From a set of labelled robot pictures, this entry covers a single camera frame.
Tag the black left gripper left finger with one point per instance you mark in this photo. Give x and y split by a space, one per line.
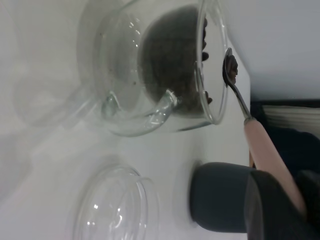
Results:
272 212

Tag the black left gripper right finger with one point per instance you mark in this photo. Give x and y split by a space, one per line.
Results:
312 195

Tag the dark grey ceramic mug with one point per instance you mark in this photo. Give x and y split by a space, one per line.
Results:
217 197

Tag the clear round glass lid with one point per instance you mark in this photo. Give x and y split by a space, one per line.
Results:
112 207

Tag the heap of dark coffee beans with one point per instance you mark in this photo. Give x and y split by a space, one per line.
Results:
172 62

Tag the white ribbed panel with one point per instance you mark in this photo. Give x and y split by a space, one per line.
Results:
290 113

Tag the clear glass saucer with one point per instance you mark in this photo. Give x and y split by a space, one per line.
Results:
86 50

